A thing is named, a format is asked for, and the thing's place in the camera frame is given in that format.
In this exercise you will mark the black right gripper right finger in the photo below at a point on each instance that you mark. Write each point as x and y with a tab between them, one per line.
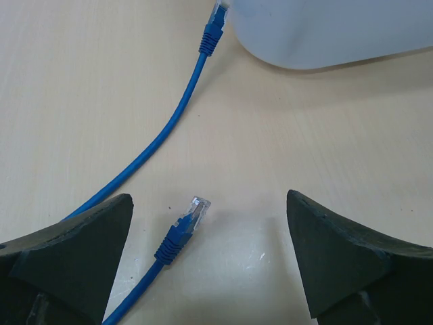
352	274

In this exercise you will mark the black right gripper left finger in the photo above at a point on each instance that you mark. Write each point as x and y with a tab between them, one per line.
64	273

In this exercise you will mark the white plastic bin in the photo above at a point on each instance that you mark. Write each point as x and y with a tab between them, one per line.
304	35

